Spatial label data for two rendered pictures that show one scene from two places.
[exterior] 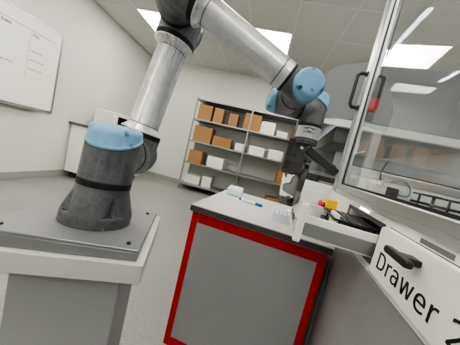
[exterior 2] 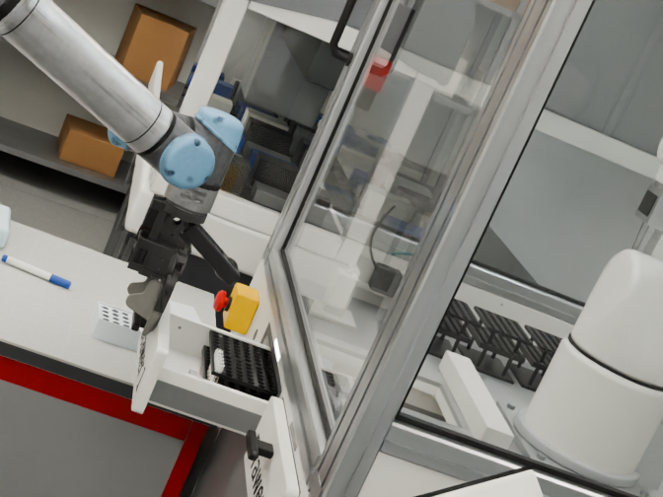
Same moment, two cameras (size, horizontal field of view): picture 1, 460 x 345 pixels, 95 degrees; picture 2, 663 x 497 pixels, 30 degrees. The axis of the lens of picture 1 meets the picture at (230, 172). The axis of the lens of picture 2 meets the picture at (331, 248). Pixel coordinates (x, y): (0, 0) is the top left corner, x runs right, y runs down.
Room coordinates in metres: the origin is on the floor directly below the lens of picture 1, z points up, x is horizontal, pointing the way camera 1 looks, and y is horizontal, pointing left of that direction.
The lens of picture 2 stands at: (-1.05, 0.39, 1.57)
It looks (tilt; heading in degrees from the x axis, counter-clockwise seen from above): 13 degrees down; 334
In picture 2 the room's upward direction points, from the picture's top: 24 degrees clockwise
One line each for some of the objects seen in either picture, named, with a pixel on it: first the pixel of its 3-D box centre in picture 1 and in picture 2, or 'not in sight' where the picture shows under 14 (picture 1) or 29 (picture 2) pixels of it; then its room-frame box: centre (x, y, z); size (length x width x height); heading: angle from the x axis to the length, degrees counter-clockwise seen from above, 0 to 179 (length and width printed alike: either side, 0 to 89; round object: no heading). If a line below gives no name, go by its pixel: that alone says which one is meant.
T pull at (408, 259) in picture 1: (404, 258); (259, 448); (0.35, -0.32, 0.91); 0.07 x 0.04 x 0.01; 166
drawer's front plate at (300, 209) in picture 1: (297, 211); (152, 345); (0.69, -0.25, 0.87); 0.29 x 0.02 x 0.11; 166
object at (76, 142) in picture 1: (110, 146); not in sight; (3.89, 2.26, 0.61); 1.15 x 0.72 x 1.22; 173
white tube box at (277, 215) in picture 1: (284, 216); (127, 328); (0.97, -0.30, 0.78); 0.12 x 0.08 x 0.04; 82
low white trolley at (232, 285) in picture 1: (247, 274); (8, 465); (1.12, -0.23, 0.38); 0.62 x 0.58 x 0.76; 166
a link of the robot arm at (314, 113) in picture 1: (313, 110); (207, 147); (0.70, -0.21, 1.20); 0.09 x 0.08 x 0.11; 96
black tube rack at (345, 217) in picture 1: (362, 231); (267, 389); (0.64, -0.44, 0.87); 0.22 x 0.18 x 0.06; 76
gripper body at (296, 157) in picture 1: (298, 158); (167, 240); (0.70, -0.21, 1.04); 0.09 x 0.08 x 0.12; 76
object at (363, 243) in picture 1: (365, 234); (271, 393); (0.64, -0.45, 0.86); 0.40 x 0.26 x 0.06; 76
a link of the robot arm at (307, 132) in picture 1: (307, 134); (190, 194); (0.70, -0.22, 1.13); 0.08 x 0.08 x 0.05
